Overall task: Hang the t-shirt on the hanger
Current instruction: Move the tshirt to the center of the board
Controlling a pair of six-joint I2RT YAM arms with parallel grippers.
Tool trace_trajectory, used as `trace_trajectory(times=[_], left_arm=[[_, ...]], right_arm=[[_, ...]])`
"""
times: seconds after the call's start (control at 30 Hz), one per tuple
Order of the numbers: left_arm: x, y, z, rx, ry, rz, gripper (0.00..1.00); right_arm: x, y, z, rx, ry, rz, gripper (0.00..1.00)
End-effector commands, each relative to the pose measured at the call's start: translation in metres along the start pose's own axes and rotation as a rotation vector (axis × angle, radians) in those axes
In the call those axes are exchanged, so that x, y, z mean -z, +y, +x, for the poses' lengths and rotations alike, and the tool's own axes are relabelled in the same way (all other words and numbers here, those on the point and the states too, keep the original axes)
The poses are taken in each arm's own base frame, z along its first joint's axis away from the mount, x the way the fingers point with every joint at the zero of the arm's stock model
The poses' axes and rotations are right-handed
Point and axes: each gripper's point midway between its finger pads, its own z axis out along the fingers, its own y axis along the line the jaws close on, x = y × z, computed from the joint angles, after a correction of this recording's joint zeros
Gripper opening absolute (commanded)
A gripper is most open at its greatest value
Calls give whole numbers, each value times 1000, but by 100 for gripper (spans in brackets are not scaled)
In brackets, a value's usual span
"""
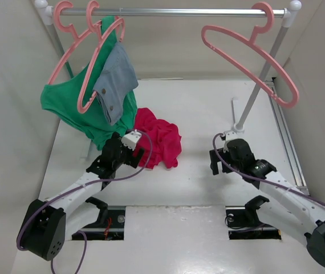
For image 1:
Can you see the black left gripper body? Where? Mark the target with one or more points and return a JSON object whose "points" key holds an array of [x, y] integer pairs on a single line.
{"points": [[125, 157]]}

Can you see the red t shirt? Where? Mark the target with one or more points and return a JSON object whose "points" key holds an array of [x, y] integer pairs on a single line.
{"points": [[161, 143]]}

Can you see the pink plastic hanger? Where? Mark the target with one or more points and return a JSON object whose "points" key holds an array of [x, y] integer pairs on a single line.
{"points": [[236, 52]]}

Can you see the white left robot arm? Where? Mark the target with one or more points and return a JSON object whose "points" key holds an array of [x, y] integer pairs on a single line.
{"points": [[49, 223]]}

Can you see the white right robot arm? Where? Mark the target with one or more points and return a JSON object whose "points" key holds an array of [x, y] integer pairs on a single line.
{"points": [[280, 205]]}

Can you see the empty pink hanger on left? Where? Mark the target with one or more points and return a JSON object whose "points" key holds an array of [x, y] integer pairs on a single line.
{"points": [[65, 35]]}

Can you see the grey blue denim garment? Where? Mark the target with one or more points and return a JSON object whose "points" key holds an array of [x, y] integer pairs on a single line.
{"points": [[116, 80]]}

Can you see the silver clothes rack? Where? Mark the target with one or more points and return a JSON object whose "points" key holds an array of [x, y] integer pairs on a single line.
{"points": [[113, 19]]}

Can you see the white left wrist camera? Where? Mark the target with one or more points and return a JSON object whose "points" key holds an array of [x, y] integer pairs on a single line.
{"points": [[131, 139]]}

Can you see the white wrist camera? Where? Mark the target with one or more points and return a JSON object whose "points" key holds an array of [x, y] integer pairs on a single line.
{"points": [[131, 139], [229, 135]]}

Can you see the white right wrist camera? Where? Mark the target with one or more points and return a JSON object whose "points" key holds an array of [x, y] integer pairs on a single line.
{"points": [[229, 135]]}

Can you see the aluminium rail on right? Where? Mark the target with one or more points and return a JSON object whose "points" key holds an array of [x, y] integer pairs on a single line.
{"points": [[283, 153]]}

